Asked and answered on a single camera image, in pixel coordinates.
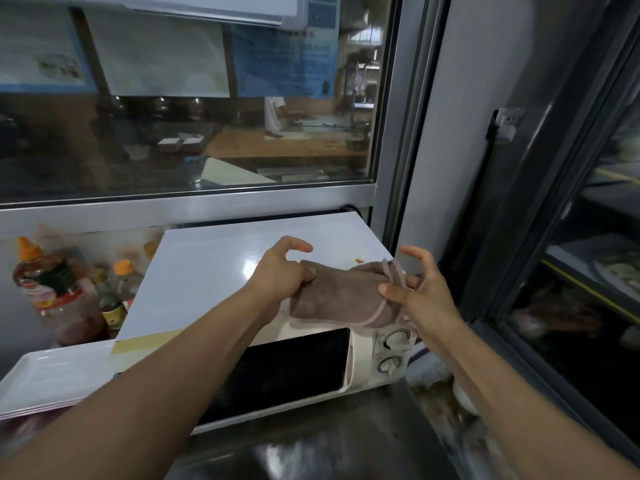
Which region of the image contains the person's right hand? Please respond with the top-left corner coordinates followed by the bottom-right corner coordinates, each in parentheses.
top-left (378, 245), bottom-right (469, 345)

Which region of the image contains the person's left hand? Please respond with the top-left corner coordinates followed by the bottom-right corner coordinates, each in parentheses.
top-left (245, 236), bottom-right (317, 315)

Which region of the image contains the brown cloth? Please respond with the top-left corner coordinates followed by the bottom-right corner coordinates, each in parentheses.
top-left (289, 258), bottom-right (409, 329)

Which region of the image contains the white microwave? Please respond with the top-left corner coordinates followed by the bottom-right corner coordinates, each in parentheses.
top-left (109, 210), bottom-right (420, 435)

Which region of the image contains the dark sauce bottle orange cap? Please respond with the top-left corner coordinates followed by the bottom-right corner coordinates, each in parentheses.
top-left (111, 259), bottom-right (143, 313)

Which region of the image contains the small glass bottle tan cap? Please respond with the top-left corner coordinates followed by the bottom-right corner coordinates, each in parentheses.
top-left (89, 268), bottom-right (129, 331)

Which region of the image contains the large ketchup bottle orange cap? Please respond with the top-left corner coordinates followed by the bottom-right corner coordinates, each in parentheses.
top-left (13, 237), bottom-right (109, 348)

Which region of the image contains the white rectangular plate red underside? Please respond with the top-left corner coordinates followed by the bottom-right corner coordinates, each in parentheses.
top-left (0, 339), bottom-right (116, 415)

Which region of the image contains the plain white rectangular plate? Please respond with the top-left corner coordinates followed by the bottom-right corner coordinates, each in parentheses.
top-left (0, 404), bottom-right (76, 421)

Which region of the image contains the person's left forearm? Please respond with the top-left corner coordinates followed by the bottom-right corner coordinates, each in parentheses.
top-left (0, 289), bottom-right (281, 480)

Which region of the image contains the person's right forearm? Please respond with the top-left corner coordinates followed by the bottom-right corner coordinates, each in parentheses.
top-left (425, 319), bottom-right (640, 480)

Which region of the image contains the white bowl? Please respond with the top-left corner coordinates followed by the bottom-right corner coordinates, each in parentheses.
top-left (452, 379), bottom-right (479, 415)

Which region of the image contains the white tilted board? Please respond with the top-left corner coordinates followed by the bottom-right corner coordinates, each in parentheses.
top-left (199, 157), bottom-right (276, 185)

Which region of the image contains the wooden kitchen counter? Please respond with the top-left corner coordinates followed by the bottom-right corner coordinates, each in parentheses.
top-left (205, 125), bottom-right (371, 159)

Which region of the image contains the stainless steel table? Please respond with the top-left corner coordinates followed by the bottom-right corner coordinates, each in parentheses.
top-left (0, 379), bottom-right (451, 480)

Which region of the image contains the white paper notice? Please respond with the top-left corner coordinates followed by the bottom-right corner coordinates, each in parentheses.
top-left (82, 9), bottom-right (231, 99)

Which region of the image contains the whiteboard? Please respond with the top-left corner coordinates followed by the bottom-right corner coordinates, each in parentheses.
top-left (0, 0), bottom-right (311, 31)

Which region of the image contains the blue bordered poster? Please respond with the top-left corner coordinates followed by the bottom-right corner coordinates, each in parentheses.
top-left (0, 4), bottom-right (99, 94)

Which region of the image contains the glass window aluminium frame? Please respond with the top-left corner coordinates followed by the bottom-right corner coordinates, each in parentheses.
top-left (0, 0), bottom-right (451, 241)

